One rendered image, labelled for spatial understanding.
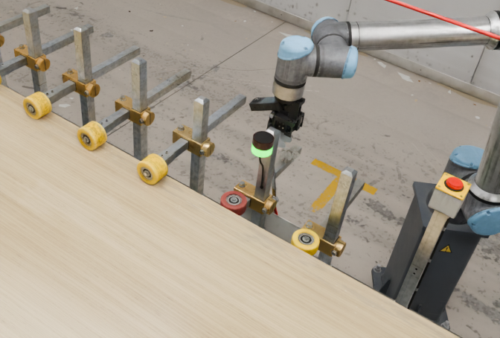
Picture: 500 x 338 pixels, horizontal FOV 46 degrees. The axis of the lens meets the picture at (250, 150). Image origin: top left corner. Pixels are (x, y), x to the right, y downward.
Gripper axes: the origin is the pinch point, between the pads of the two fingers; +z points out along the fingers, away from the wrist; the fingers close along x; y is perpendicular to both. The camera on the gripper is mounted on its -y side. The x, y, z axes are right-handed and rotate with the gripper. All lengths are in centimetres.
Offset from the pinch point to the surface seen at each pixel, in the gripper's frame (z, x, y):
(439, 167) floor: 100, 163, 32
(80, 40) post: -12, -10, -71
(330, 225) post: 9.9, -9.5, 27.7
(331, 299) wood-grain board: 11, -32, 40
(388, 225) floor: 101, 99, 26
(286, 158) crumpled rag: 14.5, 13.8, -0.2
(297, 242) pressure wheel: 10.5, -20.6, 23.0
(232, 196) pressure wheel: 11.0, -16.9, -2.0
